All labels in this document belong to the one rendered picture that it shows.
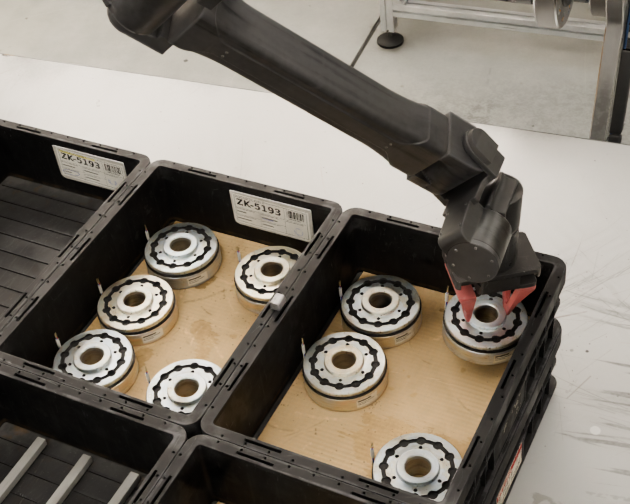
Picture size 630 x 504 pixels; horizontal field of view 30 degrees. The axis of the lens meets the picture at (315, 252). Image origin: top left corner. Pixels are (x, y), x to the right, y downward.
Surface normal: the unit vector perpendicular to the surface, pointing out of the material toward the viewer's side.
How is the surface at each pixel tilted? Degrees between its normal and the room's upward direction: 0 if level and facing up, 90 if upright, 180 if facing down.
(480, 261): 90
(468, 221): 48
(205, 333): 0
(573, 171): 0
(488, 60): 0
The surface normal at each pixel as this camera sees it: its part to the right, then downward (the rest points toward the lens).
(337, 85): 0.61, -0.32
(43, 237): -0.10, -0.73
